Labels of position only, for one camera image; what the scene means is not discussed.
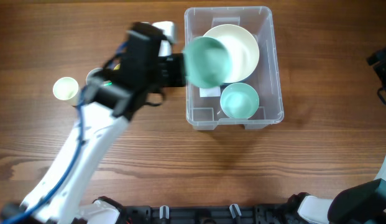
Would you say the cream cup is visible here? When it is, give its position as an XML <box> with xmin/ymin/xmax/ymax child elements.
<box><xmin>53</xmin><ymin>77</ymin><xmax>80</xmax><ymax>106</ymax></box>

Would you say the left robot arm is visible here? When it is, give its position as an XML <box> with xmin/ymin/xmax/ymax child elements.
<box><xmin>0</xmin><ymin>21</ymin><xmax>186</xmax><ymax>223</ymax></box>

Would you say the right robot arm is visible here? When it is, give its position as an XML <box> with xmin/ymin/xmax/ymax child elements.
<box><xmin>297</xmin><ymin>47</ymin><xmax>386</xmax><ymax>223</ymax></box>

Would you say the left blue cable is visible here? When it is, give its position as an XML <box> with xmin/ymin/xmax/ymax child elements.
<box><xmin>0</xmin><ymin>42</ymin><xmax>128</xmax><ymax>224</ymax></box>

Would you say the cream bowl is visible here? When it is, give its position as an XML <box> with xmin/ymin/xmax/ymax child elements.
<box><xmin>204</xmin><ymin>24</ymin><xmax>260</xmax><ymax>83</ymax></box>

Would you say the white label in container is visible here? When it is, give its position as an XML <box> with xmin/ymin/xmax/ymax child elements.
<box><xmin>200</xmin><ymin>86</ymin><xmax>221</xmax><ymax>98</ymax></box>

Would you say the mint small bowl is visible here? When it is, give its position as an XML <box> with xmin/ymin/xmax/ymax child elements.
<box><xmin>220</xmin><ymin>83</ymin><xmax>260</xmax><ymax>119</ymax></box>
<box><xmin>183</xmin><ymin>36</ymin><xmax>232</xmax><ymax>88</ymax></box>

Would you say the grey cup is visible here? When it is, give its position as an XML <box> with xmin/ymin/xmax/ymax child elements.
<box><xmin>86</xmin><ymin>68</ymin><xmax>102</xmax><ymax>85</ymax></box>

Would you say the clear plastic storage container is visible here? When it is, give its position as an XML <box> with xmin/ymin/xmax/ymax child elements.
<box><xmin>184</xmin><ymin>6</ymin><xmax>285</xmax><ymax>131</ymax></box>

